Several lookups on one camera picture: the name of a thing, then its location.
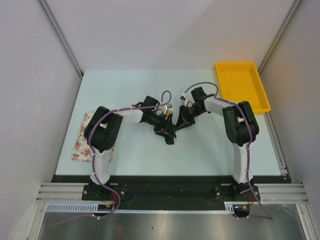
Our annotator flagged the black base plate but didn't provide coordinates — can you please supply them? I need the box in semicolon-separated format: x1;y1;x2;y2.
50;174;292;211

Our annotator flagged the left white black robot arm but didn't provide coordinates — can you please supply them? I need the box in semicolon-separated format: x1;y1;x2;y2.
83;95;177;200

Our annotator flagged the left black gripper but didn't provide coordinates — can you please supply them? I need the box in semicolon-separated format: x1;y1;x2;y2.
146;112;176;139

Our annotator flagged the white slotted cable duct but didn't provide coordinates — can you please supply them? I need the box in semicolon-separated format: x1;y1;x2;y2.
46;202;99;213

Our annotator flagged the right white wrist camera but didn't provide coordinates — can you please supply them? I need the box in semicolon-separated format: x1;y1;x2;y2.
179;92;193;108

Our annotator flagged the iridescent rainbow fork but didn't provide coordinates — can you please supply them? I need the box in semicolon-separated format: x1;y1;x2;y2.
165;107;173;118

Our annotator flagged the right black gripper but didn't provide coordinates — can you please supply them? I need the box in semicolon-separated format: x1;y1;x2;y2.
175;104;205;130

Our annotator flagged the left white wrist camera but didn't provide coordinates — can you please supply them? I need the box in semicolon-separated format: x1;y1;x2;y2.
161;103;173;114

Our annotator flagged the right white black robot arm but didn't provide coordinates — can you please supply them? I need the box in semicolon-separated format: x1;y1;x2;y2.
175;87;260;201

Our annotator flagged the aluminium frame rail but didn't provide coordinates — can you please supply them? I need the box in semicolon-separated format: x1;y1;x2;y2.
36;183;85;203

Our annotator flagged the yellow plastic bin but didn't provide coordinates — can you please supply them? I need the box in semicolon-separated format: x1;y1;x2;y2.
215;61;271;115

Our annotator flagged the floral pattern tray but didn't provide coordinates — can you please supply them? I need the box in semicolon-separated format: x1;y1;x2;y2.
71;111;116;163

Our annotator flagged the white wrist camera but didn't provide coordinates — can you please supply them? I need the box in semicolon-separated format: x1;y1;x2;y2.
179;92;193;108
161;103;173;114

